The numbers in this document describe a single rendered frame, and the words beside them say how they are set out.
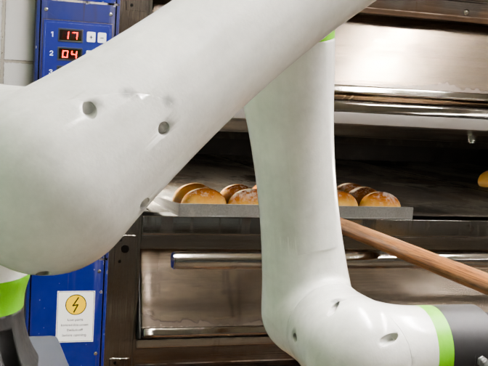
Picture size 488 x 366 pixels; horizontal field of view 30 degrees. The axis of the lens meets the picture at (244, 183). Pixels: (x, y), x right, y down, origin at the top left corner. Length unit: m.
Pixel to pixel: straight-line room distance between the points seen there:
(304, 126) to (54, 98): 0.40
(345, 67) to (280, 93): 1.05
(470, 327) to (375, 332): 0.12
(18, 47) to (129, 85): 1.21
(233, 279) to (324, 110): 1.05
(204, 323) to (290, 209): 0.99
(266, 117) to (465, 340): 0.31
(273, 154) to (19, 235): 0.43
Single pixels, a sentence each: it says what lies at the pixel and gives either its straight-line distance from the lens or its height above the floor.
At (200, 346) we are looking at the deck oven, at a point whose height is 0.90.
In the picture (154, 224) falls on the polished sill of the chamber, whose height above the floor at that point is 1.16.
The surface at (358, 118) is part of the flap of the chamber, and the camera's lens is 1.85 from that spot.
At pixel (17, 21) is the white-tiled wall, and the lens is 1.83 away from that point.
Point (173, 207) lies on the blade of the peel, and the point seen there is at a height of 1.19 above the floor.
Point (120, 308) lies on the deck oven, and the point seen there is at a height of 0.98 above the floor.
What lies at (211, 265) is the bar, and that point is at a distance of 1.55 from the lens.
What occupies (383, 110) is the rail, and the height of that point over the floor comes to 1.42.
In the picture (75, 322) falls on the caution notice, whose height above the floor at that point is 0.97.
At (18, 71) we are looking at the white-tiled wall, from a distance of 1.83.
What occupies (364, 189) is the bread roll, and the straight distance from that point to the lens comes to 2.16.
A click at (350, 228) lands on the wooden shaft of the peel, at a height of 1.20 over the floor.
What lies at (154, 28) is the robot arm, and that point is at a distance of 0.67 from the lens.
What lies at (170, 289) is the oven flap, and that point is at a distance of 1.94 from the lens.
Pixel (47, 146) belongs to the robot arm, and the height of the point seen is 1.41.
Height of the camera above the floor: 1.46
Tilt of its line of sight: 6 degrees down
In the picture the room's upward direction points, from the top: 4 degrees clockwise
